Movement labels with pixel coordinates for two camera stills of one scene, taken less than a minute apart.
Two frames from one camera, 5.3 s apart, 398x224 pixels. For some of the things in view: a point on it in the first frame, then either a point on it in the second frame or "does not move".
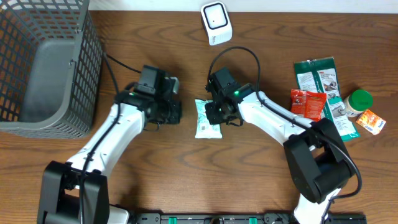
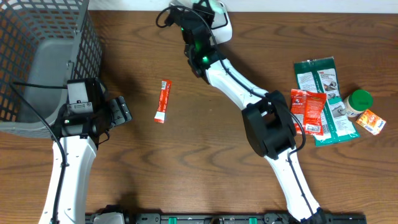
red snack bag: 306,104 does not move
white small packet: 204,129 → 216,5
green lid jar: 357,102 does not move
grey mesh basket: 51,68 does not move
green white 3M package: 319,75 does not move
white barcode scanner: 217,22 does not move
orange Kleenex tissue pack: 371,122 does not move
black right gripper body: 216,113 → 208,15
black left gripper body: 165,114 → 97,109
